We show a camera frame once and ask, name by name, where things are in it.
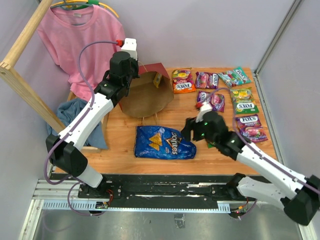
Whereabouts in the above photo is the purple candy packet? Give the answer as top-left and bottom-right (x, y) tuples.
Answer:
(195, 71), (219, 90)
(235, 114), (268, 143)
(196, 90), (225, 113)

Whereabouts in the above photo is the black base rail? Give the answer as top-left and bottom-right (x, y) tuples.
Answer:
(33, 173), (306, 214)

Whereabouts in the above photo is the pink t-shirt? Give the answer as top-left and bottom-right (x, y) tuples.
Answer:
(37, 5), (126, 101)

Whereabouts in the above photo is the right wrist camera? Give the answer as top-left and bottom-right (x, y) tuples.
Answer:
(195, 102), (212, 123)

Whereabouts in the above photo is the blue cloth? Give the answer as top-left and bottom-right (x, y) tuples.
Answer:
(47, 94), (114, 150)

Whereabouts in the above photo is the green candy packet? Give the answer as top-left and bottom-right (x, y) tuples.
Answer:
(230, 87), (259, 115)
(207, 142), (215, 148)

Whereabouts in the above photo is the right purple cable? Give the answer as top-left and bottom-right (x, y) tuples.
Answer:
(196, 86), (320, 221)

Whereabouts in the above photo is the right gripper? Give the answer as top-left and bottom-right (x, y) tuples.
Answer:
(180, 116), (217, 145)

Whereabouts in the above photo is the blue Doritos chip bag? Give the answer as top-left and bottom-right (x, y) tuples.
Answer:
(134, 125), (197, 160)

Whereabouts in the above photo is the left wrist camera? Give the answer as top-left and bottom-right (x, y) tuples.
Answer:
(120, 38), (138, 61)

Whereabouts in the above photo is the yellow green hanger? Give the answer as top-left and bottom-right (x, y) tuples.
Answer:
(50, 0), (119, 18)

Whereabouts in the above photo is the yellow M&M's candy packet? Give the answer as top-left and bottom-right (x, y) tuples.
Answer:
(153, 72), (163, 89)

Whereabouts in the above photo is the purple cable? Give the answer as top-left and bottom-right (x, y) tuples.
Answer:
(43, 39), (125, 216)
(196, 86), (320, 221)

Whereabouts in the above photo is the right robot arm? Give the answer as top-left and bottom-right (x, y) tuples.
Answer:
(181, 110), (320, 226)

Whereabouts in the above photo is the wooden clothes rack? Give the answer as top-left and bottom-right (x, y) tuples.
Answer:
(0, 0), (116, 154)

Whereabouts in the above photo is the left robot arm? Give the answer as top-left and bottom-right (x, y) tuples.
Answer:
(45, 50), (139, 198)

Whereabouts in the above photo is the orange candy packet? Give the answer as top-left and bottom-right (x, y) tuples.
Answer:
(171, 68), (196, 94)

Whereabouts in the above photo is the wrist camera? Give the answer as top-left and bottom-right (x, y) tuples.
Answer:
(120, 38), (138, 61)
(195, 102), (212, 123)

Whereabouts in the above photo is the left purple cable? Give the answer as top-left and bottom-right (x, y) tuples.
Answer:
(43, 39), (125, 216)

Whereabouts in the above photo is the aluminium frame post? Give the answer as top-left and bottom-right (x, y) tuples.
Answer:
(253, 0), (304, 76)

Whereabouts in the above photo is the red paper bag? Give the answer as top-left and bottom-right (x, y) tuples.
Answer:
(119, 62), (174, 125)

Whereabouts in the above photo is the teal candy packet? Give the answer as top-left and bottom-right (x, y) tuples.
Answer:
(218, 66), (251, 88)

